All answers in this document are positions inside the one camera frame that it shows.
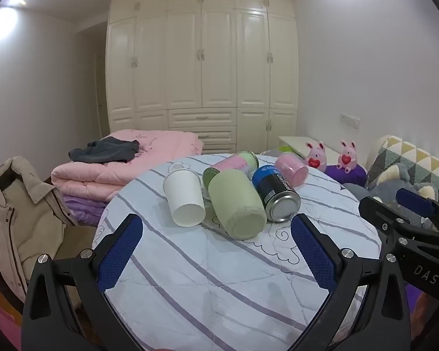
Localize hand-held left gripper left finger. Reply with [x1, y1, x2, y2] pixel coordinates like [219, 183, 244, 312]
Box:
[21, 213, 144, 351]

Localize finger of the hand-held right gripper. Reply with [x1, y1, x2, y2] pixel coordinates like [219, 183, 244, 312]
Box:
[359, 195, 439, 250]
[395, 188, 439, 233]

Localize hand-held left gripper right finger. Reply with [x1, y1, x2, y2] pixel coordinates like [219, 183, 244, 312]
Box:
[291, 213, 412, 351]

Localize light green cup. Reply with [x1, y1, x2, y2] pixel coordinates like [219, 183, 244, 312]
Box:
[208, 170, 267, 241]

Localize white cup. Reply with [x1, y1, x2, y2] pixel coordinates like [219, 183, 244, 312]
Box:
[163, 170, 206, 227]

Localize pink and green cup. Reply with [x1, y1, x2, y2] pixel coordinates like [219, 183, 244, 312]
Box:
[202, 151, 260, 191]

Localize grey plush toy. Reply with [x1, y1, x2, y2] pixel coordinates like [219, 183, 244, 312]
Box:
[342, 163, 439, 229]

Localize triangle patterned cushion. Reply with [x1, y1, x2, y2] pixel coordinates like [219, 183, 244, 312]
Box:
[366, 135, 439, 205]

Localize purple bed sheet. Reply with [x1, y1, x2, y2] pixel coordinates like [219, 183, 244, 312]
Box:
[404, 281, 439, 351]

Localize purple cushion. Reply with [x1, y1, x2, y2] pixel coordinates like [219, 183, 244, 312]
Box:
[324, 164, 368, 187]

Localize folded purple quilt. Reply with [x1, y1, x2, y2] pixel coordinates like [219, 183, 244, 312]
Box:
[63, 195, 112, 228]

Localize pink bunny plush toy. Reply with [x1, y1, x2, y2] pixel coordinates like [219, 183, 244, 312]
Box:
[337, 140, 357, 173]
[305, 141, 327, 171]

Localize blue metal can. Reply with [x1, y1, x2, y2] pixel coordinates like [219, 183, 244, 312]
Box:
[251, 164, 301, 223]

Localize folded pink quilt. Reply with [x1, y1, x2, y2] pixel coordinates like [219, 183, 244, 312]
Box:
[51, 129, 203, 201]

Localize grey clothes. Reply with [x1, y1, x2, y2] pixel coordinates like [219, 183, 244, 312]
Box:
[69, 136, 140, 164]

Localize beige jacket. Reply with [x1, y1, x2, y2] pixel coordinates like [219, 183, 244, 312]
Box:
[0, 155, 79, 304]

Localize pink cloth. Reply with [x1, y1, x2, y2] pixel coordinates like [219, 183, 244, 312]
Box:
[0, 294, 24, 351]

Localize white door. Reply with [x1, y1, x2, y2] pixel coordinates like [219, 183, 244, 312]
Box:
[94, 53, 107, 137]

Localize cream wardrobe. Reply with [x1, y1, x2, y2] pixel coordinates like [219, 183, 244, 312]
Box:
[105, 0, 300, 155]

